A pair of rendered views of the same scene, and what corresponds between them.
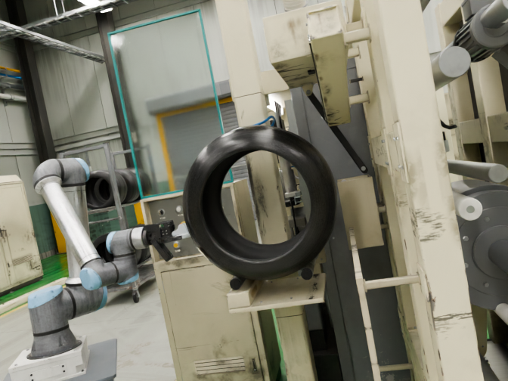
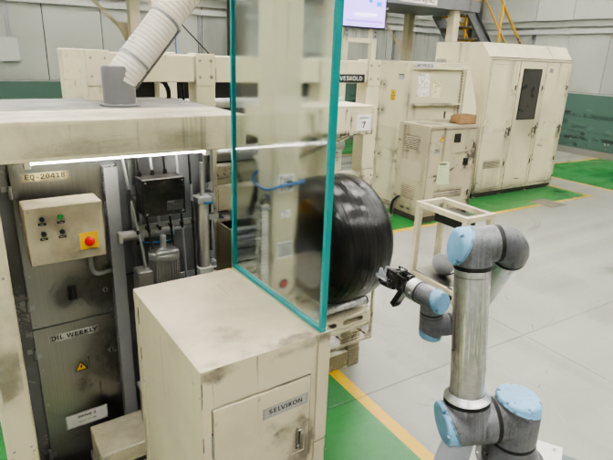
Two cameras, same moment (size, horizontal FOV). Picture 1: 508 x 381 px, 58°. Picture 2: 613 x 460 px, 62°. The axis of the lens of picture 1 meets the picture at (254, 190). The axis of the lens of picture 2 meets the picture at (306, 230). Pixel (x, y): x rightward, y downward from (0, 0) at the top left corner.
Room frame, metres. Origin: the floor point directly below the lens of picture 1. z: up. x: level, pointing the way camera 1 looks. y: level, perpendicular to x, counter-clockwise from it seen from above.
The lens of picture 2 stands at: (3.57, 1.48, 2.00)
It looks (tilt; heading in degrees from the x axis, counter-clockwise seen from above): 19 degrees down; 224
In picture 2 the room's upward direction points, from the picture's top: 2 degrees clockwise
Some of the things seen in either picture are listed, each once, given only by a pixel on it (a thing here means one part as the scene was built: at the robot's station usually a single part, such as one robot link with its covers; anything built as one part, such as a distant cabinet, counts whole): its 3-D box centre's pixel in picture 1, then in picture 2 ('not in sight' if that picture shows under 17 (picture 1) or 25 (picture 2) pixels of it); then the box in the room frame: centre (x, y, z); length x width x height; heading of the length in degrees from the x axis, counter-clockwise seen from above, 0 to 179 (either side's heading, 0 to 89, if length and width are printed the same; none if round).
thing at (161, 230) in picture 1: (159, 233); (400, 280); (1.89, 0.42, 1.13); 0.12 x 0.08 x 0.09; 79
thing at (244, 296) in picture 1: (247, 286); (336, 319); (1.93, 0.11, 0.84); 0.36 x 0.09 x 0.06; 169
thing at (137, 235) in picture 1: (142, 237); (414, 289); (1.91, 0.50, 1.13); 0.10 x 0.05 x 0.09; 169
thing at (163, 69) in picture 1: (169, 106); (275, 148); (2.57, 0.37, 1.75); 0.55 x 0.02 x 0.95; 79
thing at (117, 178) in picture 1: (123, 219); not in sight; (6.01, 1.76, 0.96); 1.36 x 0.71 x 1.92; 166
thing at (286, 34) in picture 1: (309, 52); (312, 120); (1.72, -0.30, 1.71); 0.61 x 0.25 x 0.15; 169
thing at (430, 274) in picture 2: not in sight; (449, 249); (-0.45, -0.59, 0.40); 0.60 x 0.35 x 0.80; 76
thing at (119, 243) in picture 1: (123, 241); (431, 298); (1.93, 0.58, 1.13); 0.12 x 0.09 x 0.10; 79
